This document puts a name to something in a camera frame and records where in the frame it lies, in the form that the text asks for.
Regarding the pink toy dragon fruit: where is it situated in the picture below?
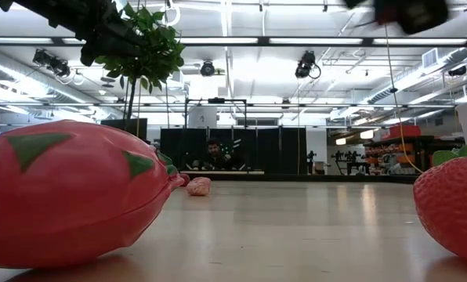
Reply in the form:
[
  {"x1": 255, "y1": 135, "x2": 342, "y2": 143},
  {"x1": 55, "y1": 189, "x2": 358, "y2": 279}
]
[{"x1": 0, "y1": 119, "x2": 186, "y2": 270}]

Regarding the black ceiling camera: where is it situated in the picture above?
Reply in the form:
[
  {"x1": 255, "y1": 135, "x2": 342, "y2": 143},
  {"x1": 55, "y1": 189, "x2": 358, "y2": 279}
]
[
  {"x1": 32, "y1": 49, "x2": 72, "y2": 78},
  {"x1": 294, "y1": 49, "x2": 323, "y2": 80}
]

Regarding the red storage bin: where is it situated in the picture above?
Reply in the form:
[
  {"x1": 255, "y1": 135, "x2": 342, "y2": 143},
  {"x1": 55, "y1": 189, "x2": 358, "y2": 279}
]
[{"x1": 382, "y1": 124, "x2": 422, "y2": 140}]

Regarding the black partition wall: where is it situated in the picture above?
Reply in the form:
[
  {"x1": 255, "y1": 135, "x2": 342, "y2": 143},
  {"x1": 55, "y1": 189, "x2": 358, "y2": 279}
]
[{"x1": 159, "y1": 125, "x2": 308, "y2": 176}]

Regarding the red toy strawberry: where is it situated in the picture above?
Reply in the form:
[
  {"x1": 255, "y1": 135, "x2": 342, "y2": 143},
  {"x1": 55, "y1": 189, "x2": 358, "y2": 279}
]
[{"x1": 412, "y1": 143, "x2": 467, "y2": 271}]

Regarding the overhead rig light bar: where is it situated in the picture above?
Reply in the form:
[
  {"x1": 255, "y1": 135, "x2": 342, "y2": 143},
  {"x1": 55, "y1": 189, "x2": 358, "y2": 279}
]
[{"x1": 0, "y1": 36, "x2": 467, "y2": 47}]

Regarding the round black ceiling lamp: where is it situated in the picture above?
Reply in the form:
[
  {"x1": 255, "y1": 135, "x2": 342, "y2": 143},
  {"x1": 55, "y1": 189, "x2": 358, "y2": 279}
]
[{"x1": 199, "y1": 60, "x2": 217, "y2": 78}]

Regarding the yellow hanging cable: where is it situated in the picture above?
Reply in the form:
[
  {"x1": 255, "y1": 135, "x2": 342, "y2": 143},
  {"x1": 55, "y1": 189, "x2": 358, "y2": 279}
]
[{"x1": 384, "y1": 23, "x2": 424, "y2": 175}]

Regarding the white looped cable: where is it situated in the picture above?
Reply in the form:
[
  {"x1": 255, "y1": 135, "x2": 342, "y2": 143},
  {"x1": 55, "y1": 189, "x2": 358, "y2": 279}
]
[{"x1": 161, "y1": 0, "x2": 182, "y2": 27}]

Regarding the green potted plant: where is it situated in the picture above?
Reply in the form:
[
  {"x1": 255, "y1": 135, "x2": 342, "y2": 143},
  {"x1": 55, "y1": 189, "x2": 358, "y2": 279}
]
[{"x1": 94, "y1": 2, "x2": 186, "y2": 143}]

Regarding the pale pink toy fruit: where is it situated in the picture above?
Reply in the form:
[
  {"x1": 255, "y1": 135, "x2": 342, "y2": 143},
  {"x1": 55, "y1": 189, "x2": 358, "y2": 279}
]
[{"x1": 185, "y1": 176, "x2": 212, "y2": 197}]

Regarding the black shelf with red goods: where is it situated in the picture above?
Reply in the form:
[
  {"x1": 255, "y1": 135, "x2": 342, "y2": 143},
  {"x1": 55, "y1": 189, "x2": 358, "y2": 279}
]
[{"x1": 363, "y1": 135, "x2": 466, "y2": 176}]

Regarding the person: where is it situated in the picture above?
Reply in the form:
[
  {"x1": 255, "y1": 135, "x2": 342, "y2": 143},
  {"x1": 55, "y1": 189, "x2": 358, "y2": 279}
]
[{"x1": 194, "y1": 137, "x2": 244, "y2": 172}]

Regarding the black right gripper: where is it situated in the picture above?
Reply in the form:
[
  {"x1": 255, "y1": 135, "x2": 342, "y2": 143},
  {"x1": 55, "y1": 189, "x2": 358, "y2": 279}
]
[{"x1": 396, "y1": 0, "x2": 451, "y2": 36}]

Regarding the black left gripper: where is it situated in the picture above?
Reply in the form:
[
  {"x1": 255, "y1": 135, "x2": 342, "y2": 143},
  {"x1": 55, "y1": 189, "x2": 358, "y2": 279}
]
[{"x1": 78, "y1": 14, "x2": 147, "y2": 67}]

